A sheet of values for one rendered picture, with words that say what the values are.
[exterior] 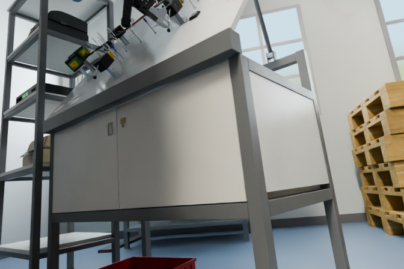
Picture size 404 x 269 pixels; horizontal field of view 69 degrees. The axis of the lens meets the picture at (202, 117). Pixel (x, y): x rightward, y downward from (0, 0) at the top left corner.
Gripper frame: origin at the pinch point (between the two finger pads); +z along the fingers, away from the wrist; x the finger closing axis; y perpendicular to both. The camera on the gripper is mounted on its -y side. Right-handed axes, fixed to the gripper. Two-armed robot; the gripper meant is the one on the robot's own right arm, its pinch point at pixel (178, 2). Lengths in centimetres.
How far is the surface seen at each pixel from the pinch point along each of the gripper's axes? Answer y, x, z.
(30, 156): -38, 107, 38
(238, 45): -25.9, -32.9, 25.5
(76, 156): -38, 57, 43
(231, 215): -48, -26, 65
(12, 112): -28, 130, 10
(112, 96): -31.8, 22.1, 25.0
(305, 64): 28, -30, 43
